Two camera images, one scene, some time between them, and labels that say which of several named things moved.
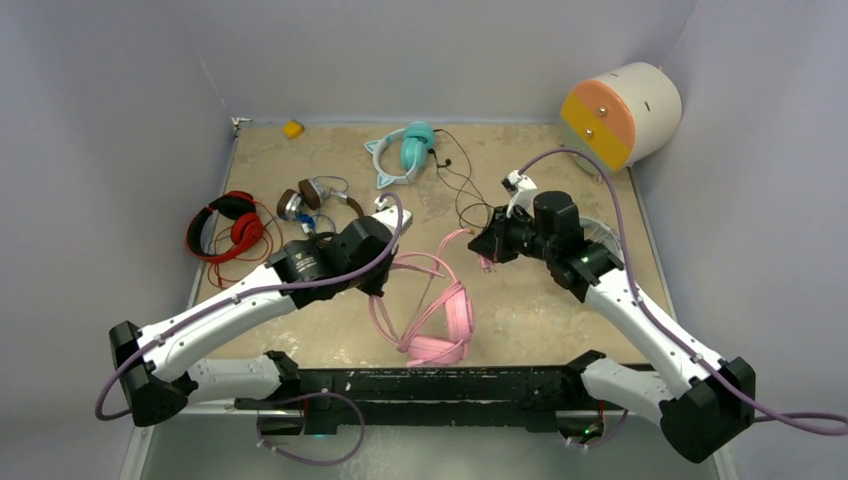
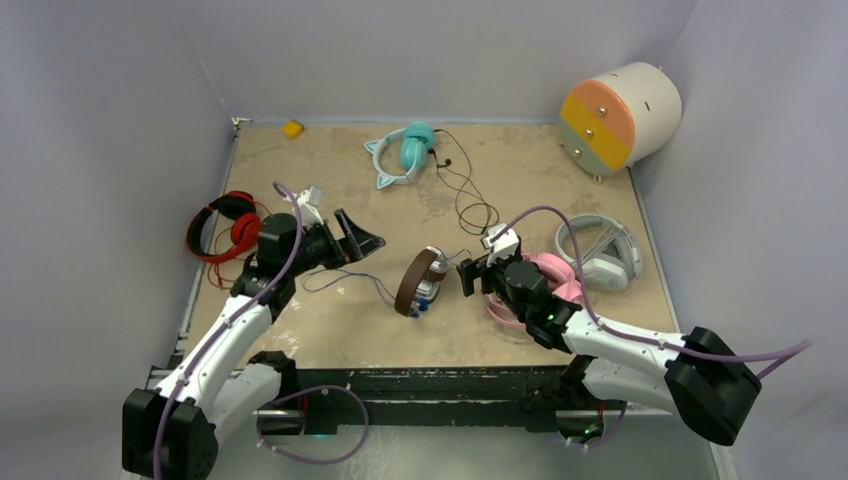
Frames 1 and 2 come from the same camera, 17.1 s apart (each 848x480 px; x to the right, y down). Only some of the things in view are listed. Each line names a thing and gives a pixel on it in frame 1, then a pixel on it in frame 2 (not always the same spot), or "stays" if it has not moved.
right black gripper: [486, 244] to [471, 269]
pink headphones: [442, 335] to [555, 272]
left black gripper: [375, 286] to [354, 246]
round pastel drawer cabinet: [624, 116] stays
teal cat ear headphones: [417, 139] stays
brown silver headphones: [309, 195] to [422, 279]
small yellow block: [293, 129] stays
